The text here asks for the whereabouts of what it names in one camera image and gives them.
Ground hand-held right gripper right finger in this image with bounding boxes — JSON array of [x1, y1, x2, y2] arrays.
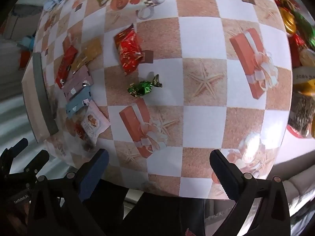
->
[[209, 149, 292, 236]]

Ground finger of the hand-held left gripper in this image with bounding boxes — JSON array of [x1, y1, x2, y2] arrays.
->
[[0, 138, 29, 175], [23, 149, 50, 177]]

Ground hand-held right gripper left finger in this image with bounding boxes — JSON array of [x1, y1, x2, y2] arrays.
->
[[27, 149, 123, 236]]

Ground white pink cookie packet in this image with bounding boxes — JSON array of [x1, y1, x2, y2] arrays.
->
[[81, 100, 111, 147]]

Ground light blue snack packet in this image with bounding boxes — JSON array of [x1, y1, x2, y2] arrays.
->
[[66, 87, 92, 118]]

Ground pink snack bar packet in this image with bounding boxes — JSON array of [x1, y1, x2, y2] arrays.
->
[[61, 66, 94, 102]]

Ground long red snack packet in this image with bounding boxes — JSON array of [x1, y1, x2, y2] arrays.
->
[[55, 45, 79, 89]]

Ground green foil candy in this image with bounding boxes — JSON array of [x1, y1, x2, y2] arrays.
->
[[127, 74, 163, 99]]

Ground gold snack packet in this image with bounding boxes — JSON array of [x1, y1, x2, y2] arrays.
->
[[71, 38, 102, 74]]

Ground red crinkly snack packet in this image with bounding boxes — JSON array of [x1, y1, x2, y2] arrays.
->
[[113, 24, 145, 76]]

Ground red box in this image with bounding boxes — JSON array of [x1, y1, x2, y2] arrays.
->
[[18, 50, 32, 70]]

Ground brown snack bag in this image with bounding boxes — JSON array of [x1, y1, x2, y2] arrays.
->
[[287, 93, 315, 138]]

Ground blue plastic item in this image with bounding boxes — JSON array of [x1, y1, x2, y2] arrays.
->
[[18, 36, 36, 52]]

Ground yellow snack bag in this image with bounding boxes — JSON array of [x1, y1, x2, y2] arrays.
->
[[293, 66, 315, 96]]

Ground checkered printed tablecloth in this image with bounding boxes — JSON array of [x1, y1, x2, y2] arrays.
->
[[33, 0, 293, 199]]

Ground pile of wrapped candies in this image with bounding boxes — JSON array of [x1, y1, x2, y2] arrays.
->
[[264, 0, 315, 67]]

